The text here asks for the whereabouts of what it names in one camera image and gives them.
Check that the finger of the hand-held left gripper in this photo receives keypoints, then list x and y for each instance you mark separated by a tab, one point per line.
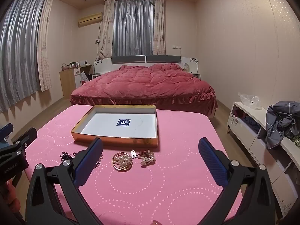
24	139
5	130

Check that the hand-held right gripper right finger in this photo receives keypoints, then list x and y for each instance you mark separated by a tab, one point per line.
212	161

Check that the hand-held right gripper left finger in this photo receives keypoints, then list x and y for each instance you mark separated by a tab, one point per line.
90	159

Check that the dark red bead jewelry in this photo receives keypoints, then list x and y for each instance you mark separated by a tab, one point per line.
66	155

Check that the pearl cluster jewelry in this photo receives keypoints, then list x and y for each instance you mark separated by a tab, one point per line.
147	161

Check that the person's left hand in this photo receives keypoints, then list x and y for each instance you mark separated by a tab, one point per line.
9	199

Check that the gold bangle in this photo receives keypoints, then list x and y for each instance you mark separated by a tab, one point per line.
113	165

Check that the gold cardboard box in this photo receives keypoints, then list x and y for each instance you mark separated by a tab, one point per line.
105	126

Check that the silver earring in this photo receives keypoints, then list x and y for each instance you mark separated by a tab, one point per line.
134	154

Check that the white low cabinet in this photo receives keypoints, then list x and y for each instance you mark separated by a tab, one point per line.
257	143

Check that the clothes in cabinet shelf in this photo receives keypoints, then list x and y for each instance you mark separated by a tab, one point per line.
250	121

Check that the pink dotted table cover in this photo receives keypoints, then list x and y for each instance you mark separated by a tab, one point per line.
150	192

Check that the wooden desk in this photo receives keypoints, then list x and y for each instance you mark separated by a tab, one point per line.
66	82

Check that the clear plastic bag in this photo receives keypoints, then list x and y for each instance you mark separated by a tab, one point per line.
250	100

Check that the grey plaid cloth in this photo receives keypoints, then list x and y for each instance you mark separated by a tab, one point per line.
279	121

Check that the wide grey curtain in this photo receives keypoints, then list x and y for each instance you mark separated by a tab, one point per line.
18	51

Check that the pink bag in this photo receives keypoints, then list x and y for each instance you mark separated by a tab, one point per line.
65	67

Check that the white nightstand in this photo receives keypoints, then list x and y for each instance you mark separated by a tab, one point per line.
196	75

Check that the bed with red quilt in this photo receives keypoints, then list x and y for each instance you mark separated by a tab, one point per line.
145	84

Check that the cream patterned curtain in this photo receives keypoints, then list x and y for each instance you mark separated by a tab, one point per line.
45	44
159	25
107	28

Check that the white and grey headboard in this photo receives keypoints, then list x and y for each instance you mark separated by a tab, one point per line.
131	59

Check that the beige air conditioner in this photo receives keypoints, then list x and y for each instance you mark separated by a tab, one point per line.
91	19

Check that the grey window curtain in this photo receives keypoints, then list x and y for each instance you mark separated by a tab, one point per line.
133	25

